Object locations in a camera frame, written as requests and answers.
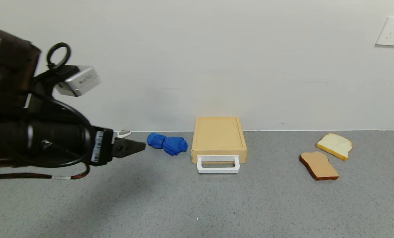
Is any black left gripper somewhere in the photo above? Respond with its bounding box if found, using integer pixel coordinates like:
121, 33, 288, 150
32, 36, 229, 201
27, 119, 146, 167

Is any yellow drawer cabinet case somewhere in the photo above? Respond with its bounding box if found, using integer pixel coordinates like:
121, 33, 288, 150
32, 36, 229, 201
191, 116, 248, 154

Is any crumpled blue cloth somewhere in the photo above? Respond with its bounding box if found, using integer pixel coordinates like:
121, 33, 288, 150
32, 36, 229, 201
146, 133, 188, 156

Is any brown toast slice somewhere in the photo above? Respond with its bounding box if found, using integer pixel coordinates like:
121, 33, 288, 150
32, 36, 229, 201
299, 151, 340, 181

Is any white bread slice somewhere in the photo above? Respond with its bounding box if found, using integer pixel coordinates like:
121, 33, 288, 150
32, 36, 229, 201
316, 133, 354, 161

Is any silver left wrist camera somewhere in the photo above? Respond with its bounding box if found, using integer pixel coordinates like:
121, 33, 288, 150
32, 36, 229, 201
54, 65, 101, 97

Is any braided cable with white tags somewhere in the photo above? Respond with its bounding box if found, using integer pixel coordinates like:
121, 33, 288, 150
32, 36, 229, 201
0, 165, 90, 181

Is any thin black camera cable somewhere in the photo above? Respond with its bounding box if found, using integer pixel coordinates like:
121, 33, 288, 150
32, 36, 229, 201
46, 42, 71, 70

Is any white wall socket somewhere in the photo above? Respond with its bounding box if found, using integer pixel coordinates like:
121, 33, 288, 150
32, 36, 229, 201
375, 17, 394, 47

